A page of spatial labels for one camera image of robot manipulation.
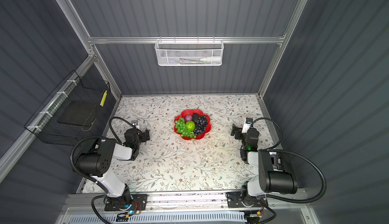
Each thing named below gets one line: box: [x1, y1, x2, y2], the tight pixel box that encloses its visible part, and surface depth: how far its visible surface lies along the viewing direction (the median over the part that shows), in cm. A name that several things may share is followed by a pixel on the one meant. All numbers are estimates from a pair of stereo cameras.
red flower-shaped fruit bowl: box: [173, 108, 212, 140], surface depth 98 cm
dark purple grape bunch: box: [193, 115, 208, 135], surface depth 98 cm
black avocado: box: [192, 112, 200, 123], surface depth 103 cm
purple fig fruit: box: [184, 114, 193, 122], surface depth 102 cm
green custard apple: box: [185, 120, 196, 132], surface depth 98 cm
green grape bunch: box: [174, 117, 197, 139], surface depth 95 cm
